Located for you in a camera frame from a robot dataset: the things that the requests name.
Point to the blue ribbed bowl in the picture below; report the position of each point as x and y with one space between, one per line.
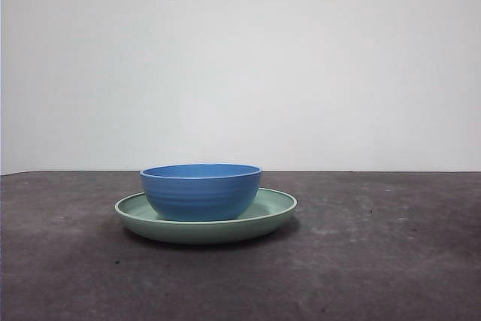
199 193

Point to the green plate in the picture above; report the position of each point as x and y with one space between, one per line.
210 232

